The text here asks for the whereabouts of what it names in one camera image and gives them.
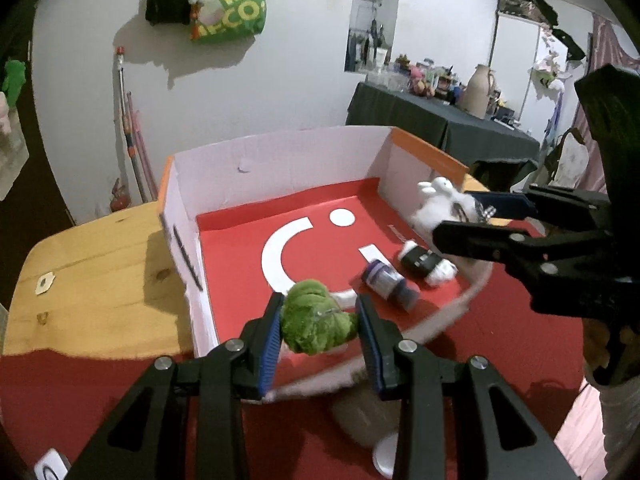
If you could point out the hanging flower decoration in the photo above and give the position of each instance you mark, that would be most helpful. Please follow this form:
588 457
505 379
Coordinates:
550 72

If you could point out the pink cloth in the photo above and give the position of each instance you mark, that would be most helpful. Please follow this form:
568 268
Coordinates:
580 435

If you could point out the beige cloth bag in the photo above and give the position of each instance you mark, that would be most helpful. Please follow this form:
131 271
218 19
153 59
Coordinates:
10 160

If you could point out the red knitted blanket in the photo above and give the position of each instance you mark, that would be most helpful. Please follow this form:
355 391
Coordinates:
500 310

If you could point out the green hanging plush toy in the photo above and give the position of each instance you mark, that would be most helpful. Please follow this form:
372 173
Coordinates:
14 82

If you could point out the dark brown door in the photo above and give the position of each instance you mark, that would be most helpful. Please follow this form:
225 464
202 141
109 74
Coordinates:
30 200

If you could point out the small red object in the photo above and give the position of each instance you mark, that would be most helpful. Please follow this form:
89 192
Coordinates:
120 195

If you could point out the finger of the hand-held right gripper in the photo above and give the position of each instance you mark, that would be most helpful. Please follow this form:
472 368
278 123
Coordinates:
480 240
505 205

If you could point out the pink curtain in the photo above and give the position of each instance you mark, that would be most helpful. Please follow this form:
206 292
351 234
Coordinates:
600 45

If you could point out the beige vase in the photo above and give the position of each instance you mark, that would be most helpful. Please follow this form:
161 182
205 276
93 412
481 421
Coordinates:
477 92

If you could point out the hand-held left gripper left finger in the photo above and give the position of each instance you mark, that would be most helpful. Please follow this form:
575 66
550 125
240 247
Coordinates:
267 345

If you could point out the dark bag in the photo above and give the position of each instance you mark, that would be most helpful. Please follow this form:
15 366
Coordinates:
525 5

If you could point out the white cupboard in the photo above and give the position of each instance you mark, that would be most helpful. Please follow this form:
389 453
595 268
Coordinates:
525 85

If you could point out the green tote bag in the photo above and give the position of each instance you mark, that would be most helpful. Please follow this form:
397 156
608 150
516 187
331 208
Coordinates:
235 5

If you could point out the orange cardboard box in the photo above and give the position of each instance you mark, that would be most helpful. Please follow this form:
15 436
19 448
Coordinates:
240 245

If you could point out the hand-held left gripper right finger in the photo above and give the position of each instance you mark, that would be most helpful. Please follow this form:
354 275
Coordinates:
367 340

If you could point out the white plush rabbit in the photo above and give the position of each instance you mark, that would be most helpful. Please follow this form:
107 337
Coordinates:
435 205

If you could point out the dark green covered table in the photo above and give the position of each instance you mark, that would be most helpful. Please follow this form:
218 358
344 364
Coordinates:
450 130

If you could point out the small blue bottle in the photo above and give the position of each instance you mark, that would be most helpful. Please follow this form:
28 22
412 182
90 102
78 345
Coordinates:
387 282

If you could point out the wall mirror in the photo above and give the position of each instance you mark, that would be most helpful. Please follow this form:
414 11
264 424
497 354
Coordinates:
372 15

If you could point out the chair with cushion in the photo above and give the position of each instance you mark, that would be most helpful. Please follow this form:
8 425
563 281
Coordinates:
567 160

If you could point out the small paper sticker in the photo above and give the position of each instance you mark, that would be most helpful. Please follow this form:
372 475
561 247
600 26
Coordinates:
45 282

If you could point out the clear round lid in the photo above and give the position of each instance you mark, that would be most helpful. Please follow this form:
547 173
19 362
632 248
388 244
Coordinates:
386 455

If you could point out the assorted small table clutter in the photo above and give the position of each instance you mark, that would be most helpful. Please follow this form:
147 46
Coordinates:
425 80

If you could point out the black white small bottle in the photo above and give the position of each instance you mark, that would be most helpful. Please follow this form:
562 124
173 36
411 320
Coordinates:
425 262

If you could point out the large green plush toy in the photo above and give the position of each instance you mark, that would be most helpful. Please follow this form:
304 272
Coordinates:
315 317

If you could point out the white square device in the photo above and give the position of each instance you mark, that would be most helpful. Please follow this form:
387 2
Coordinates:
50 465

